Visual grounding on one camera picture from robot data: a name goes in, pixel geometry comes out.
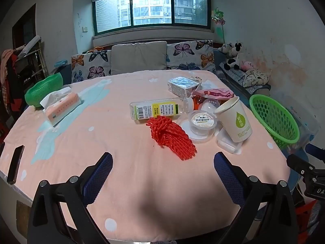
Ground spotted cream plush toy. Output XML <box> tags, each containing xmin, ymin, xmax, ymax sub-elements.
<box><xmin>242</xmin><ymin>67</ymin><xmax>271</xmax><ymax>88</ymax></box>

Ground beige cushion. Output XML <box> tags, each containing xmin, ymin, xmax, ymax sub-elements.
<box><xmin>111</xmin><ymin>41</ymin><xmax>168</xmax><ymax>75</ymax></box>

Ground white and blue milk carton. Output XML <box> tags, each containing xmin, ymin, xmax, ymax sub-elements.
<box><xmin>168</xmin><ymin>77</ymin><xmax>201</xmax><ymax>97</ymax></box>

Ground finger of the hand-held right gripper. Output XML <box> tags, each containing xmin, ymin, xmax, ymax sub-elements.
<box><xmin>286</xmin><ymin>154</ymin><xmax>318</xmax><ymax>176</ymax></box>
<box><xmin>305</xmin><ymin>144</ymin><xmax>325</xmax><ymax>158</ymax></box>

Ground pink tissue pack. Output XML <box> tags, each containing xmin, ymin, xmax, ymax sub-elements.
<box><xmin>40</xmin><ymin>86</ymin><xmax>83</xmax><ymax>127</ymax></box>

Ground colourful pinwheel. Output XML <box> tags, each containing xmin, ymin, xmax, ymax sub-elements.
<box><xmin>212</xmin><ymin>8</ymin><xmax>226</xmax><ymax>27</ymax></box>

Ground orange snack packet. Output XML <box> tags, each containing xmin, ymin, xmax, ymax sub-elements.
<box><xmin>191</xmin><ymin>95</ymin><xmax>207</xmax><ymax>110</ymax></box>

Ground dark blue sofa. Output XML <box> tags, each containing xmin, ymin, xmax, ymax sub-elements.
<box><xmin>52</xmin><ymin>39</ymin><xmax>271</xmax><ymax>97</ymax></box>

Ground green framed window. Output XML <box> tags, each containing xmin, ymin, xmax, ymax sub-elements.
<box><xmin>93</xmin><ymin>0</ymin><xmax>212</xmax><ymax>36</ymax></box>

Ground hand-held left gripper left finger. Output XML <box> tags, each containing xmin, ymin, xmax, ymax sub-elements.
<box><xmin>27</xmin><ymin>152</ymin><xmax>113</xmax><ymax>244</ymax></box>

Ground pink snack packet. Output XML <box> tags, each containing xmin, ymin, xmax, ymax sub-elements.
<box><xmin>192</xmin><ymin>88</ymin><xmax>234</xmax><ymax>100</ymax></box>

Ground clear jelly cup white label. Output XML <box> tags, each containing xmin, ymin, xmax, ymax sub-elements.
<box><xmin>188</xmin><ymin>110</ymin><xmax>217</xmax><ymax>136</ymax></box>

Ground clear plastic tray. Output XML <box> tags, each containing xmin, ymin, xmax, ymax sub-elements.
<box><xmin>216</xmin><ymin>127</ymin><xmax>245</xmax><ymax>154</ymax></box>

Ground pink plush toy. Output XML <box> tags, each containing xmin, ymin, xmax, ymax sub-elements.
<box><xmin>240</xmin><ymin>60</ymin><xmax>257</xmax><ymax>72</ymax></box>

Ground clear plastic bottle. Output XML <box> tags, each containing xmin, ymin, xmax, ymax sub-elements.
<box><xmin>129</xmin><ymin>97</ymin><xmax>195</xmax><ymax>120</ymax></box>

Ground black and white cow plush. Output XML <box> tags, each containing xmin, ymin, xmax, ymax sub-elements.
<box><xmin>225</xmin><ymin>42</ymin><xmax>245</xmax><ymax>70</ymax></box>

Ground round white jelly cup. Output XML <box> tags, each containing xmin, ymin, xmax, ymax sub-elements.
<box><xmin>199</xmin><ymin>98</ymin><xmax>221</xmax><ymax>114</ymax></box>

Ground red foam net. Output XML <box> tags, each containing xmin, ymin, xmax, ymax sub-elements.
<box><xmin>146</xmin><ymin>115</ymin><xmax>197</xmax><ymax>160</ymax></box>

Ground clear plastic storage bin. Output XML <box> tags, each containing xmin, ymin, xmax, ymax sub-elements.
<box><xmin>287</xmin><ymin>102</ymin><xmax>320</xmax><ymax>153</ymax></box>

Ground white paper cup green drop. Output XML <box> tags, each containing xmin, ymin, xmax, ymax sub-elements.
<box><xmin>213</xmin><ymin>97</ymin><xmax>253</xmax><ymax>143</ymax></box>

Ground white paper roll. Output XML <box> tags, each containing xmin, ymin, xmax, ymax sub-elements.
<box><xmin>18</xmin><ymin>36</ymin><xmax>41</xmax><ymax>56</ymax></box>

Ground metal clothes rack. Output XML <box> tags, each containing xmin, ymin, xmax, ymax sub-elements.
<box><xmin>15</xmin><ymin>37</ymin><xmax>49</xmax><ymax>82</ymax></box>

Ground small black and white plush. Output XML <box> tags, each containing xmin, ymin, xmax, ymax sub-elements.
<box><xmin>219</xmin><ymin>43</ymin><xmax>234</xmax><ymax>58</ymax></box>

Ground hanging clothes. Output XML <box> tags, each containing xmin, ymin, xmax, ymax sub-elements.
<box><xmin>0</xmin><ymin>48</ymin><xmax>26</xmax><ymax>112</ymax></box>

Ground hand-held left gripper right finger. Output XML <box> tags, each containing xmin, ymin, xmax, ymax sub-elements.
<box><xmin>214</xmin><ymin>152</ymin><xmax>297</xmax><ymax>244</ymax></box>

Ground butterfly print cushion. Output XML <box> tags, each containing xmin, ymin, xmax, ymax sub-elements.
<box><xmin>166</xmin><ymin>40</ymin><xmax>216</xmax><ymax>72</ymax></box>
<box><xmin>71</xmin><ymin>49</ymin><xmax>112</xmax><ymax>84</ymax></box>

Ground green plastic basket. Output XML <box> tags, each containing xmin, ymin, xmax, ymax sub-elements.
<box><xmin>249</xmin><ymin>95</ymin><xmax>300</xmax><ymax>150</ymax></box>

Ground white plastic wrapper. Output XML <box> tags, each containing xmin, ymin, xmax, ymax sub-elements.
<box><xmin>200</xmin><ymin>80</ymin><xmax>216</xmax><ymax>90</ymax></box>

